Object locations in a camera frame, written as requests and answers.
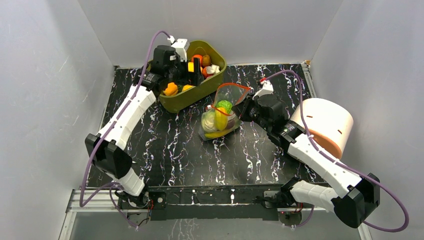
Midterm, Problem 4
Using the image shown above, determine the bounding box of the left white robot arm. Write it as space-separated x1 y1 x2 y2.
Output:
85 39 204 208

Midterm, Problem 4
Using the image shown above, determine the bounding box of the yellow banana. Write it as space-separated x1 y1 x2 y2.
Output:
204 129 233 139

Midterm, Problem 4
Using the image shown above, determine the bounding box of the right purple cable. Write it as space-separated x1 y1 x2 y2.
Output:
260 69 410 233

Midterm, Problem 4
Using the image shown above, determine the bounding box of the yellow green starfruit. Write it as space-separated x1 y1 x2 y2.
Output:
214 108 228 131

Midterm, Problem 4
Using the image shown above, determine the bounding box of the green bumpy lime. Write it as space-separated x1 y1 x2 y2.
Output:
215 100 233 114

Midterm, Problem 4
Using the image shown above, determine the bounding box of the white orange cylinder drum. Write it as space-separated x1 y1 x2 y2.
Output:
290 98 354 160

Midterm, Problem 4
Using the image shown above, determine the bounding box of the round orange fruit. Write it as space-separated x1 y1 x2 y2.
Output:
191 54 203 65

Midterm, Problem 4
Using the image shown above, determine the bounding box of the clear zip top bag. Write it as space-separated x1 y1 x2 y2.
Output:
199 83 251 141

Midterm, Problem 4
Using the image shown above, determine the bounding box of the brown kiwi fruit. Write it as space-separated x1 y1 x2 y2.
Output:
201 54 212 68

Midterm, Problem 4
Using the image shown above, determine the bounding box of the olive green plastic bin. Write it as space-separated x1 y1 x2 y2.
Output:
141 40 227 113

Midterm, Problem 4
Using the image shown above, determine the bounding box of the dark purple fruit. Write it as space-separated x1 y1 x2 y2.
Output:
225 115 239 130

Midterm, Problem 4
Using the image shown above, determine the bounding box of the wrinkled orange red fruit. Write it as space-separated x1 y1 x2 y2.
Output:
201 67 210 79

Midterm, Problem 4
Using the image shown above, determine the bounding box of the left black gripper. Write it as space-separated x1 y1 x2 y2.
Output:
165 56 203 87

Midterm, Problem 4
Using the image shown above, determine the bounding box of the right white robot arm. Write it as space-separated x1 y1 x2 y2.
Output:
232 94 380 228

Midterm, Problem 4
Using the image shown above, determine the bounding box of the yellow bell pepper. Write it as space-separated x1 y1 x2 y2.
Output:
187 62 195 73

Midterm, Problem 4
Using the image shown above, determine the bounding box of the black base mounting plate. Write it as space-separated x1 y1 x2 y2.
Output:
145 184 299 222

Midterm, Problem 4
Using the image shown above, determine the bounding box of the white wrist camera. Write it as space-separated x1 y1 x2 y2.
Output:
253 78 274 99
171 38 190 62

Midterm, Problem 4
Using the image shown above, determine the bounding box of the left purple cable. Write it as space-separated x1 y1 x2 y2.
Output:
79 30 174 229

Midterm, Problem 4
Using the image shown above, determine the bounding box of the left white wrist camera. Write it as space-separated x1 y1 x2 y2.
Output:
171 38 190 62

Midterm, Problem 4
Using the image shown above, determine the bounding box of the purple cable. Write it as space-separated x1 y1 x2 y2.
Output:
79 30 174 229
260 69 410 233

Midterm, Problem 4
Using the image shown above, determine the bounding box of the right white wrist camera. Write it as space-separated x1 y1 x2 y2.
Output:
253 78 274 99

